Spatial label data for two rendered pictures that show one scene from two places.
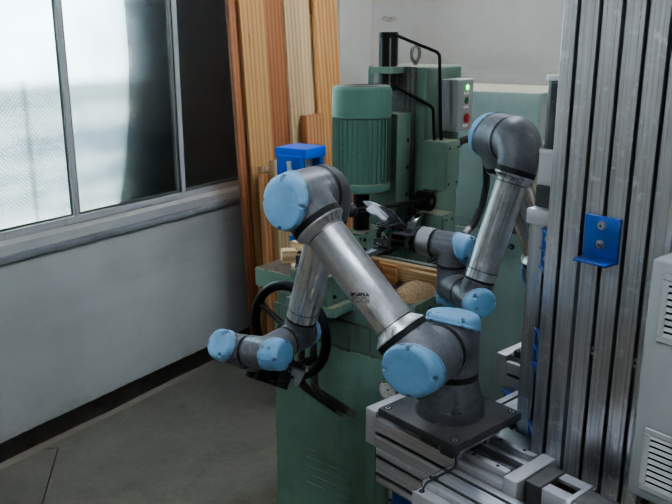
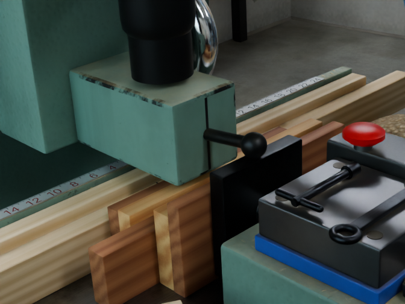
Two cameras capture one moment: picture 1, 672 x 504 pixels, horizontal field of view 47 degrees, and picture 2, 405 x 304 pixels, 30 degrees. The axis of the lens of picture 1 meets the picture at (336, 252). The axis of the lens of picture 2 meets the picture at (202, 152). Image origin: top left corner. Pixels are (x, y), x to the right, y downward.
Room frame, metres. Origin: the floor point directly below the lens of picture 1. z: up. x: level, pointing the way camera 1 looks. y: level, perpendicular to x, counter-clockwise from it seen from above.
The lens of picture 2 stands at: (2.18, 0.50, 1.24)
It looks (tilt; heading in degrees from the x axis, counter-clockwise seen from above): 25 degrees down; 280
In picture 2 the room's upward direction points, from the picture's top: 3 degrees counter-clockwise
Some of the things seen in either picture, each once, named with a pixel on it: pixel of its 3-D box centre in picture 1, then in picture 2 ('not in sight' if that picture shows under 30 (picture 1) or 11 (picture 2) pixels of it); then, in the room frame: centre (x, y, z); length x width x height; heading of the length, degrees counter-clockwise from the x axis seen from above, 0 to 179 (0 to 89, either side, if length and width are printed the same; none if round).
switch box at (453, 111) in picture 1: (457, 104); not in sight; (2.48, -0.38, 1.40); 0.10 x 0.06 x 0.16; 142
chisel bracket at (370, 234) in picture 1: (364, 242); (153, 120); (2.33, -0.09, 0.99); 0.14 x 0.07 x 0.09; 142
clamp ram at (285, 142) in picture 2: not in sight; (288, 219); (2.21, 0.00, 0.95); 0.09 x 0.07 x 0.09; 52
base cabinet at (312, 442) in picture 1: (379, 415); not in sight; (2.41, -0.15, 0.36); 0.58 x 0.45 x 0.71; 142
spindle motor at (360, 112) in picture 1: (361, 138); not in sight; (2.31, -0.08, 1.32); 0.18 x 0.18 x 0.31
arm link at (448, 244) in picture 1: (453, 247); not in sight; (1.91, -0.30, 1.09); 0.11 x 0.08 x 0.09; 53
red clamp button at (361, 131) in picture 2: not in sight; (363, 133); (2.15, 0.00, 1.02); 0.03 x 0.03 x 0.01
